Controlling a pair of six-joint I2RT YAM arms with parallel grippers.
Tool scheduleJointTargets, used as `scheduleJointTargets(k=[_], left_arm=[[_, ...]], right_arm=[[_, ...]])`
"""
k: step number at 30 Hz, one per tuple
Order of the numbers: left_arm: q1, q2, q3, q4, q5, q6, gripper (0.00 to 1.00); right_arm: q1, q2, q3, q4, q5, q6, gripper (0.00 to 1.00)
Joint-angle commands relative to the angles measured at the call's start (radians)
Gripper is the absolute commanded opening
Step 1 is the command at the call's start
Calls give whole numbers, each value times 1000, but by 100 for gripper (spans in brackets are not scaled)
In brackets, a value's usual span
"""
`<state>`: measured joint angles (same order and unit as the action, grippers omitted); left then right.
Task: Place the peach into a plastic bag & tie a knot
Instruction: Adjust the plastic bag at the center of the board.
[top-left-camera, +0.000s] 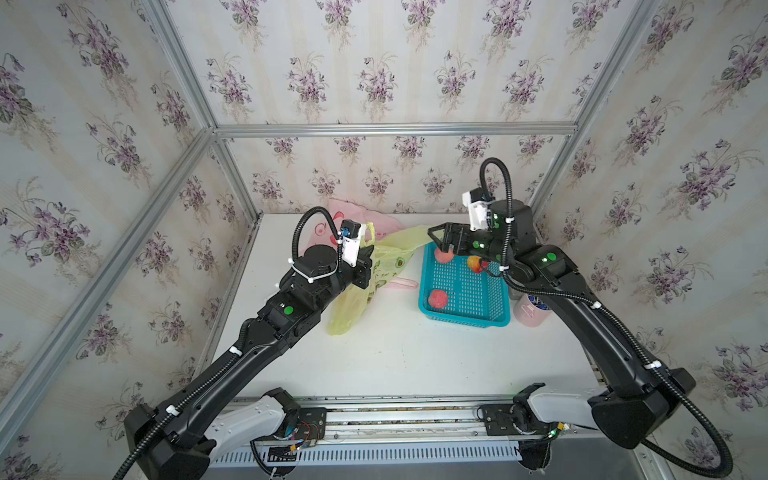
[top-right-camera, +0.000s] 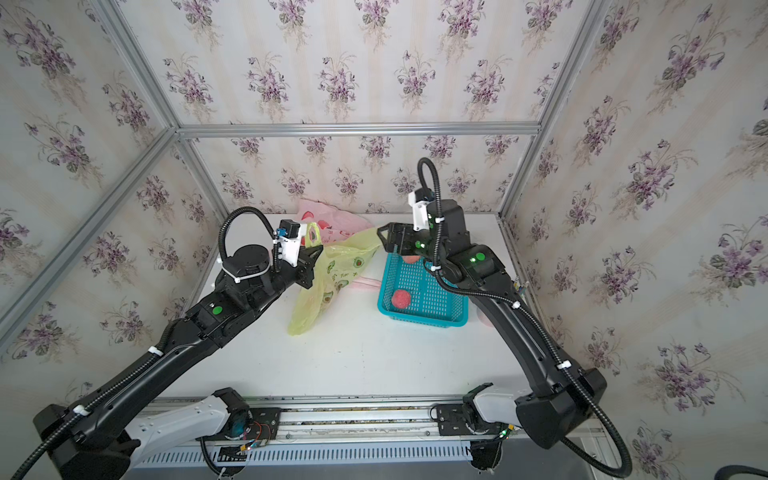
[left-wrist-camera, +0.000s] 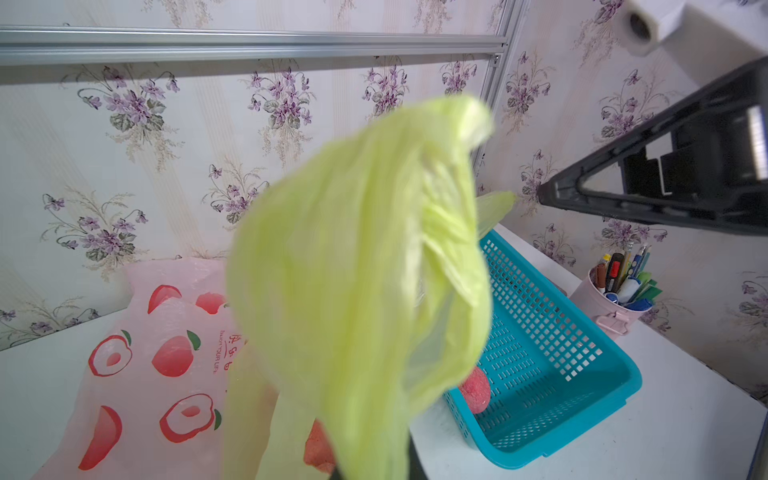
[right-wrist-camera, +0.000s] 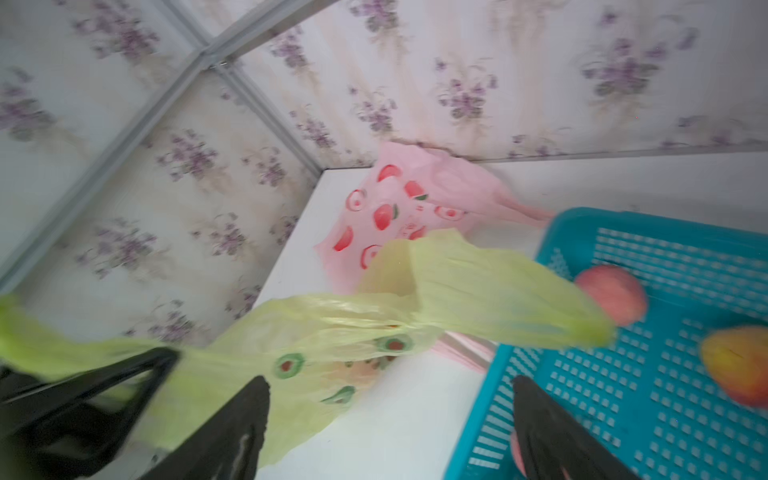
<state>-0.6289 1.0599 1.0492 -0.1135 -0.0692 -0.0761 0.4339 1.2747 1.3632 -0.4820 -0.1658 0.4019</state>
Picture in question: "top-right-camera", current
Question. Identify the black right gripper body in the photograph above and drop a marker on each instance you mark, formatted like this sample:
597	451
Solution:
413	243

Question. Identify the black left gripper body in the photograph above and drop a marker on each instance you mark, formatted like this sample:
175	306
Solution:
298	273

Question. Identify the yellow-green plastic bag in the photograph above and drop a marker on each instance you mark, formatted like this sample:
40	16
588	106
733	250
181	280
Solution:
338	266

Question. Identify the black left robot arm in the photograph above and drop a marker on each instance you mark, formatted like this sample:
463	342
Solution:
103	435

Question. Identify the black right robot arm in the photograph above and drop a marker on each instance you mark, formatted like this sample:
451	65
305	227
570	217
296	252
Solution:
563	394

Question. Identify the pink plastic bag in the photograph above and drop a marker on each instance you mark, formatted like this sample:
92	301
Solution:
337	226

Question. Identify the teal plastic basket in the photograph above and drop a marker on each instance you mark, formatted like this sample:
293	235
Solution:
429	304

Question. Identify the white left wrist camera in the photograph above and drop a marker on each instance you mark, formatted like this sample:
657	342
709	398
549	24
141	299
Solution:
289	237

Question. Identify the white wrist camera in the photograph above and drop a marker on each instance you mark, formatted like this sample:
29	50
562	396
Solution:
419	200
289	237

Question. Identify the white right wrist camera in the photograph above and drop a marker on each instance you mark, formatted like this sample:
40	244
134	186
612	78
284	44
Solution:
419	200

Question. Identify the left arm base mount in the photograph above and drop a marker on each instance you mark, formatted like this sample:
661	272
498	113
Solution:
246	429

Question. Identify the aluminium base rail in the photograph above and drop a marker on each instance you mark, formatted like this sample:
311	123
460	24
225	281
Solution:
313	431

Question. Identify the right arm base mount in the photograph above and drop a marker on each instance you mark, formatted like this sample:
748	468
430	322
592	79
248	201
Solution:
463	419

